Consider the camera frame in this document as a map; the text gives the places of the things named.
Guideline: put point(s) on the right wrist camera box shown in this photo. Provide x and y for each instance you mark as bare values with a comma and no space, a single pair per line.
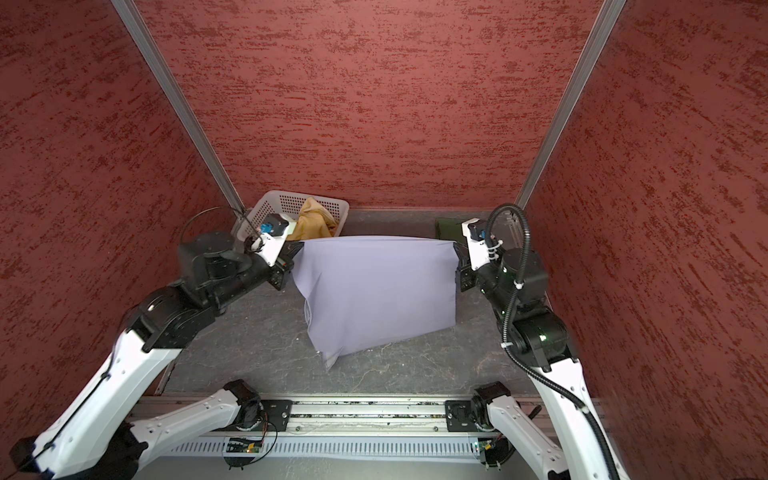
482,248

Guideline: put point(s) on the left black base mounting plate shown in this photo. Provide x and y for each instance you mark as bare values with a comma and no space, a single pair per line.
270,414

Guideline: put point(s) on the right small circuit board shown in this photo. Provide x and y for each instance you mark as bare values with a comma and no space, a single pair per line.
492,453

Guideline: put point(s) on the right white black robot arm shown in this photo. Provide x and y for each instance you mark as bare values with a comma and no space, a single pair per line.
540,345

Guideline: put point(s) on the left aluminium corner post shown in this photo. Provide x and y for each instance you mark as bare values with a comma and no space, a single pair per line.
135,25

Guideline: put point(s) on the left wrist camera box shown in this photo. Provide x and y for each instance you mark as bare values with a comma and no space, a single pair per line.
272,235

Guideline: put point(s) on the aluminium corner post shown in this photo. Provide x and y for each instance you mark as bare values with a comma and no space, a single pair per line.
135,25
596,41

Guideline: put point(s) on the white plastic laundry basket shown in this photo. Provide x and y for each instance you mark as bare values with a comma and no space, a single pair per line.
290,203

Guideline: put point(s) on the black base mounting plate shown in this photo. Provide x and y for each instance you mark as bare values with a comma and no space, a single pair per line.
459,416
270,414

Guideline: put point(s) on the lavender skirt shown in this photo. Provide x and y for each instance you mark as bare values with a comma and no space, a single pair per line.
367,291

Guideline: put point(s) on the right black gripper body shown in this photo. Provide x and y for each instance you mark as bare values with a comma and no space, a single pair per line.
467,274

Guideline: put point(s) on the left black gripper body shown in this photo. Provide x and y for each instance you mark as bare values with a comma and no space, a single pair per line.
281,268

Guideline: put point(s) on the left small circuit board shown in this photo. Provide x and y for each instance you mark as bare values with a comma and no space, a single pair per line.
247,446

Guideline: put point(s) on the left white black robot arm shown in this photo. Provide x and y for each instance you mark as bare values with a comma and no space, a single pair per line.
92,439

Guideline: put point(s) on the small circuit board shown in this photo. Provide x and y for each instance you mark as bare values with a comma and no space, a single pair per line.
492,453
247,446

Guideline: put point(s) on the right aluminium corner post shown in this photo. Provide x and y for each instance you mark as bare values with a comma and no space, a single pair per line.
596,41

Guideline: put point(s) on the yellow skirt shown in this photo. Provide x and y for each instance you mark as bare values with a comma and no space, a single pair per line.
314,222

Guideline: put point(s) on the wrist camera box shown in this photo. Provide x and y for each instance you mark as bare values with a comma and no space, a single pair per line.
482,248
272,235

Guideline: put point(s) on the green skirt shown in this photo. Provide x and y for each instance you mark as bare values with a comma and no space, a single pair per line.
449,229

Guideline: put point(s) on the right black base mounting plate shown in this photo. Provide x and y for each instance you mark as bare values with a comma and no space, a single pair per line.
459,416

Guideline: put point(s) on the aluminium front rail frame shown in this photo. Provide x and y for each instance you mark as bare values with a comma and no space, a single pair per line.
356,428

